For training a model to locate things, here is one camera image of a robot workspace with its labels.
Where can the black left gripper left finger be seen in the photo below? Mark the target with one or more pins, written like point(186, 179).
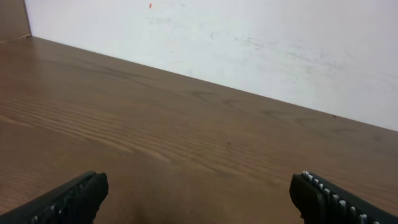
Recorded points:
point(76, 202)

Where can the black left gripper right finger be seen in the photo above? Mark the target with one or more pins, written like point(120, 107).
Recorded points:
point(321, 202)

